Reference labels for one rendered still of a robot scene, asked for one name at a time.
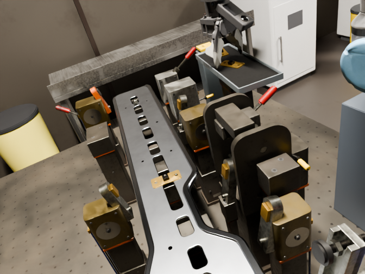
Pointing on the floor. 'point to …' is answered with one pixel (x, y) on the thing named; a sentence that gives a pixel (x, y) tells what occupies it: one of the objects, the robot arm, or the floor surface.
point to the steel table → (127, 65)
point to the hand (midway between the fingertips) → (231, 60)
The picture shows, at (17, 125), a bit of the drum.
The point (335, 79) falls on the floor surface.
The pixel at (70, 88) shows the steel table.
